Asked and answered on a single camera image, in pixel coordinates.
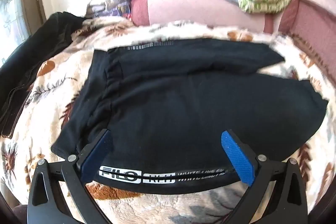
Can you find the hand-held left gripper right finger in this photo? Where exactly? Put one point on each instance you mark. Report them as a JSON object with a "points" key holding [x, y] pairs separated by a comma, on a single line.
{"points": [[236, 153]]}

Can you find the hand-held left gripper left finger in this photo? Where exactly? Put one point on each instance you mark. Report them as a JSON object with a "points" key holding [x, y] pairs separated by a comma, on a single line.
{"points": [[95, 155]]}

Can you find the black pants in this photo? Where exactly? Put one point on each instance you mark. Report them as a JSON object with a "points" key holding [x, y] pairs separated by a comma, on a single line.
{"points": [[183, 108]]}

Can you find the leaf print fleece blanket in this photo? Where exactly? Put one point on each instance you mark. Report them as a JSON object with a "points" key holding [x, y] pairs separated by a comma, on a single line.
{"points": [[52, 87]]}

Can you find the dark jacket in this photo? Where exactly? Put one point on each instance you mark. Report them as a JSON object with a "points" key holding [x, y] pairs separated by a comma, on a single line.
{"points": [[39, 50]]}

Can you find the purple patterned cloth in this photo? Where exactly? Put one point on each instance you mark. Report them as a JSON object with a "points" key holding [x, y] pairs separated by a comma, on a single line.
{"points": [[119, 10]]}

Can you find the pink bolster pillow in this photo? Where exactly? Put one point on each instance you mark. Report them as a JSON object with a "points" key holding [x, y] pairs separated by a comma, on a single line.
{"points": [[183, 8]]}

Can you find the window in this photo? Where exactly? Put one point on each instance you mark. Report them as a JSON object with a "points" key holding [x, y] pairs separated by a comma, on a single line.
{"points": [[13, 19]]}

